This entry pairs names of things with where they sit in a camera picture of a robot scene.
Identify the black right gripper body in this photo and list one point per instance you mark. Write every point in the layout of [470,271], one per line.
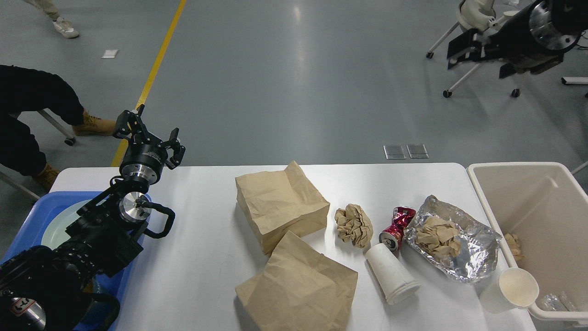
[537,37]

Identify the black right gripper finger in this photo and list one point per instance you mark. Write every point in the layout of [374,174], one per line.
[469,46]

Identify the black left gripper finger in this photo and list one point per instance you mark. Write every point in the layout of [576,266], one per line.
[130,127]
[178,150]

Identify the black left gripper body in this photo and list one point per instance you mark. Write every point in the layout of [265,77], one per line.
[144,161]

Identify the brown paper bag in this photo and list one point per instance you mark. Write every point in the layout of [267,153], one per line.
[275,202]
[299,290]

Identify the green plate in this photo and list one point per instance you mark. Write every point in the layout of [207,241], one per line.
[55,233]

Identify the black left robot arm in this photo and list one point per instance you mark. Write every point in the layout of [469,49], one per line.
[44,289]

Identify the white office chair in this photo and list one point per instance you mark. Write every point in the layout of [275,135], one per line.
[474,14]

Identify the tan boot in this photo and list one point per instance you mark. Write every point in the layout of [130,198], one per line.
[47,177]
[94,126]

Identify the grey chair leg with caster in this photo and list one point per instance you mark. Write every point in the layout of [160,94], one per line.
[70,139]

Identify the blue plastic tray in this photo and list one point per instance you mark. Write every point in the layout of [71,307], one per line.
[31,234]

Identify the person in beige trousers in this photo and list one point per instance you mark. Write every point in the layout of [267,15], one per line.
[62,26]

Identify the silver floor plate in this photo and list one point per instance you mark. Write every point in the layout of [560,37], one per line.
[394,152]
[417,151]

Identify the beige plastic bin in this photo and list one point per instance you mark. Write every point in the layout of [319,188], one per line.
[544,205]

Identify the crumpled foil wrapper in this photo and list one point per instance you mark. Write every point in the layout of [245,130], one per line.
[479,254]

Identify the crumpled paper in foil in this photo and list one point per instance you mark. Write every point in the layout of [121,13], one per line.
[439,239]

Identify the crumpled brown paper ball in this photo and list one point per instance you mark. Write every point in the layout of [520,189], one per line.
[354,225]

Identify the crumpled paper in bin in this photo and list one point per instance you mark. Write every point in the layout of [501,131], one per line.
[514,246]

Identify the crushed red soda can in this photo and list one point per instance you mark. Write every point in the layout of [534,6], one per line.
[392,236]

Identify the white paper cup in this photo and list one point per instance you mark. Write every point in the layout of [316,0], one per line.
[514,288]
[396,282]

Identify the clear plastic bottle in bin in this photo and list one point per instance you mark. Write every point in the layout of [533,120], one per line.
[556,302]

